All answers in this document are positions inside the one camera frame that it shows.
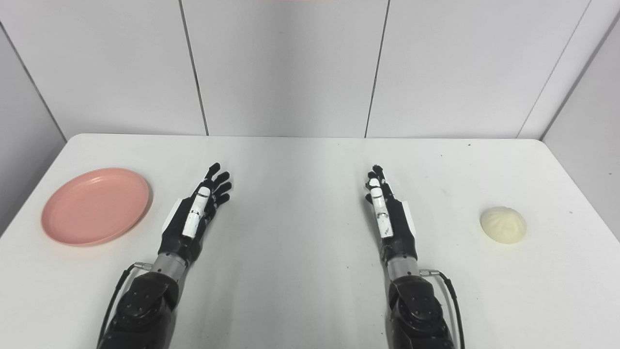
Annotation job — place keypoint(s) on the pink round plate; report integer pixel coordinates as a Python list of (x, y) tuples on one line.
[(96, 207)]

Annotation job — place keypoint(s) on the cream steamed bun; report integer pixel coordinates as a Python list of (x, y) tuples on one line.
[(503, 225)]

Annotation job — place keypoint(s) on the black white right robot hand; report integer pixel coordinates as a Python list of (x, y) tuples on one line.
[(399, 228)]

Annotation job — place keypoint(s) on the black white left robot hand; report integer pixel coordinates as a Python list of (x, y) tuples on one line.
[(180, 232)]

